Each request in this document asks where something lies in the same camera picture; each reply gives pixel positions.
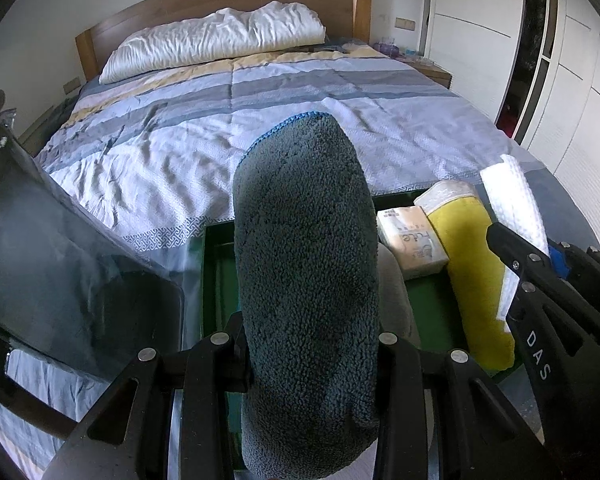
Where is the tissue pack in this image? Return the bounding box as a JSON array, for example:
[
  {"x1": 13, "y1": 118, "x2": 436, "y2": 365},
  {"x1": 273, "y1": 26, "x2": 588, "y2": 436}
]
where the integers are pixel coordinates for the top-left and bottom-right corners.
[{"x1": 376, "y1": 205, "x2": 450, "y2": 281}]

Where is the blue-grey towel roll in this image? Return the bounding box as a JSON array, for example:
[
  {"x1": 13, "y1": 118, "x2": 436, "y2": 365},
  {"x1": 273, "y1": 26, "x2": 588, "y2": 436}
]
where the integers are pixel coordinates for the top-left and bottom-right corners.
[{"x1": 231, "y1": 111, "x2": 382, "y2": 480}]

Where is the white towel roll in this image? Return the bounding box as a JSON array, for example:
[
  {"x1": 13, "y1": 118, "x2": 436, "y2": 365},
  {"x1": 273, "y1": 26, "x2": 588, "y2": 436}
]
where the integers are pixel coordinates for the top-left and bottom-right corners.
[{"x1": 479, "y1": 154, "x2": 551, "y2": 333}]

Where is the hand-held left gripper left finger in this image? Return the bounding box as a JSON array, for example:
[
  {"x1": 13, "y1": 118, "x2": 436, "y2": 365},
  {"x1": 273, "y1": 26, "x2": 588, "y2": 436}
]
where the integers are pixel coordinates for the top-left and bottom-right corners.
[{"x1": 44, "y1": 310, "x2": 253, "y2": 480}]

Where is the white pillow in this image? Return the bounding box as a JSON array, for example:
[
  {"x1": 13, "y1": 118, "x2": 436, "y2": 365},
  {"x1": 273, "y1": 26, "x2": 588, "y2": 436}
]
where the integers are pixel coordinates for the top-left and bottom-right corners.
[{"x1": 98, "y1": 2, "x2": 327, "y2": 85}]

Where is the wooden nightstand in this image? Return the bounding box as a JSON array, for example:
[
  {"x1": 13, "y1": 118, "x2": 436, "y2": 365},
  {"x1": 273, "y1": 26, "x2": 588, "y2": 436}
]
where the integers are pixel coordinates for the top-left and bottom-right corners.
[{"x1": 409, "y1": 57, "x2": 454, "y2": 90}]

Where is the striped duvet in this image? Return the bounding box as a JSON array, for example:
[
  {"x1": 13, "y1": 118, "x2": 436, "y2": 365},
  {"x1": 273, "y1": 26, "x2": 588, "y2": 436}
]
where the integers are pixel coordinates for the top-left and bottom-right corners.
[{"x1": 0, "y1": 42, "x2": 598, "y2": 480}]

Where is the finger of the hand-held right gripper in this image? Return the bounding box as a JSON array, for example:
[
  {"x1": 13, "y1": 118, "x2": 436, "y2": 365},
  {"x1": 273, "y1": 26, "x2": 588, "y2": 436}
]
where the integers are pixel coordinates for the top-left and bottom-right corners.
[
  {"x1": 549, "y1": 242, "x2": 600, "y2": 306},
  {"x1": 486, "y1": 221, "x2": 600, "y2": 348}
]

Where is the wooden headboard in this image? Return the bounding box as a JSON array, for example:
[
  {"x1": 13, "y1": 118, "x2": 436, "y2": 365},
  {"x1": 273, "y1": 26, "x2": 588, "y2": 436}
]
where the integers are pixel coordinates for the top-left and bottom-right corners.
[{"x1": 75, "y1": 0, "x2": 374, "y2": 83}]

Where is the yellow towel roll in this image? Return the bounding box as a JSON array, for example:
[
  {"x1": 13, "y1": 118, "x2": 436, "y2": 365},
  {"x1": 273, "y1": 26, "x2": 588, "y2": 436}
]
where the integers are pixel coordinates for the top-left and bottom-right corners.
[{"x1": 414, "y1": 181, "x2": 517, "y2": 372}]

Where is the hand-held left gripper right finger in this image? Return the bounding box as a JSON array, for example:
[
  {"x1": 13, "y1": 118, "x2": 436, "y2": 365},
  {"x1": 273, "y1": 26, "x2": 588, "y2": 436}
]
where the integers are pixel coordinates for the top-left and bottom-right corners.
[{"x1": 374, "y1": 331, "x2": 563, "y2": 480}]

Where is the white wardrobe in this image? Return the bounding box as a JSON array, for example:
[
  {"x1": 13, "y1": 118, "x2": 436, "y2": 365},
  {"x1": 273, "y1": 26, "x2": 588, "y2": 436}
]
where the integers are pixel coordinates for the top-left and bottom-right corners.
[{"x1": 420, "y1": 0, "x2": 600, "y2": 243}]

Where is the red clothing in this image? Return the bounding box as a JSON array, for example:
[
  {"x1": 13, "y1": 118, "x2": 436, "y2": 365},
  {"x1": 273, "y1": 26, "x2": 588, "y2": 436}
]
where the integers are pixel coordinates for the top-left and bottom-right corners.
[{"x1": 495, "y1": 104, "x2": 519, "y2": 137}]

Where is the grey towel roll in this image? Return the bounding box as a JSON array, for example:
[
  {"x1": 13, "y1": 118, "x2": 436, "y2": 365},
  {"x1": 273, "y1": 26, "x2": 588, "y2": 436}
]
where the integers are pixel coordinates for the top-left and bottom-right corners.
[{"x1": 377, "y1": 247, "x2": 422, "y2": 347}]

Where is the green tray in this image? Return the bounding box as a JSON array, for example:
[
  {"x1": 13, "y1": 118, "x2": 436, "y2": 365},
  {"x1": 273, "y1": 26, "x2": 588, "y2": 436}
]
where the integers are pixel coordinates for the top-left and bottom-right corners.
[{"x1": 200, "y1": 187, "x2": 527, "y2": 472}]

